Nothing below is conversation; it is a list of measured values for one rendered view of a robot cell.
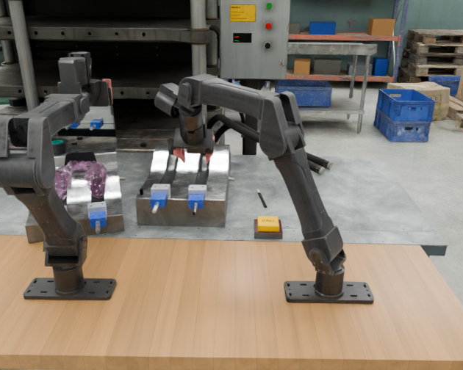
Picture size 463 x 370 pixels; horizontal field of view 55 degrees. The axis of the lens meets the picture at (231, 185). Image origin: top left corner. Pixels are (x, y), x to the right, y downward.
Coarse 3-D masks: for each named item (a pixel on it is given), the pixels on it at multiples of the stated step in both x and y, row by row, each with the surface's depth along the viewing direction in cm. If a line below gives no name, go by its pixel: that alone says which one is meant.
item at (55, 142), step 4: (52, 140) 159; (56, 140) 159; (60, 140) 159; (64, 140) 159; (52, 144) 155; (56, 144) 155; (60, 144) 155; (64, 144) 156; (68, 144) 158; (56, 148) 154; (60, 148) 155; (64, 148) 156; (68, 148) 158; (56, 152) 155; (60, 152) 155; (64, 152) 156
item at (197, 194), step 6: (192, 186) 130; (198, 186) 130; (204, 186) 130; (192, 192) 128; (198, 192) 128; (204, 192) 128; (192, 198) 126; (198, 198) 126; (204, 198) 129; (192, 204) 125; (198, 204) 125
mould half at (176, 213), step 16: (160, 144) 160; (160, 160) 152; (192, 160) 152; (224, 160) 152; (160, 176) 145; (176, 176) 145; (192, 176) 146; (208, 176) 146; (224, 176) 146; (144, 192) 132; (176, 192) 132; (208, 192) 133; (224, 192) 133; (144, 208) 130; (160, 208) 130; (176, 208) 130; (192, 208) 129; (208, 208) 129; (224, 208) 129; (144, 224) 132; (160, 224) 132; (176, 224) 132; (192, 224) 132; (208, 224) 131; (224, 224) 131
